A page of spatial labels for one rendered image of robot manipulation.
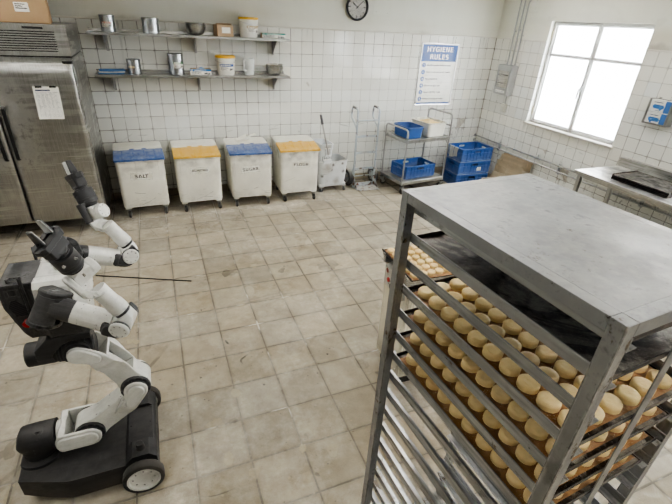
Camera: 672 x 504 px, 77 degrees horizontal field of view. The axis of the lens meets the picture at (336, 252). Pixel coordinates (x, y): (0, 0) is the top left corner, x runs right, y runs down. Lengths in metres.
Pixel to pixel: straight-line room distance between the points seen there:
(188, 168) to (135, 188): 0.65
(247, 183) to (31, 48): 2.48
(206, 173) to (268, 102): 1.36
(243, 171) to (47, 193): 2.10
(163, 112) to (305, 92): 1.87
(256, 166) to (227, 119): 0.83
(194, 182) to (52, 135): 1.49
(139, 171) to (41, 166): 0.94
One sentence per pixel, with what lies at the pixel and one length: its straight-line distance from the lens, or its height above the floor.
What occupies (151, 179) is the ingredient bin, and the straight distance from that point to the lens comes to 5.50.
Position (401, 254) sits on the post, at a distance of 1.24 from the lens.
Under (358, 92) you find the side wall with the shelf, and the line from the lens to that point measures 6.53.
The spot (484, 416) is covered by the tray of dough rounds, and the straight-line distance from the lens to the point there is 1.25.
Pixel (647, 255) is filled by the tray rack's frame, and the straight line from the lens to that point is 1.10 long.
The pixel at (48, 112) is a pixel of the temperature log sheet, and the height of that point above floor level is 1.30.
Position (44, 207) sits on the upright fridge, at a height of 0.33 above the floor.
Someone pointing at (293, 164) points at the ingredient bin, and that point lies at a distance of 5.69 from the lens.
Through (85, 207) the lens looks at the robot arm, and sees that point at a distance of 2.30.
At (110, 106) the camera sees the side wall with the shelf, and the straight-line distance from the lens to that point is 5.97.
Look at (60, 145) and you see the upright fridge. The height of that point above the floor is 0.97.
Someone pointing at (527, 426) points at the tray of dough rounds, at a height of 1.42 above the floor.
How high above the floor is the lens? 2.22
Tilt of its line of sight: 29 degrees down
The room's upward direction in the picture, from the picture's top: 3 degrees clockwise
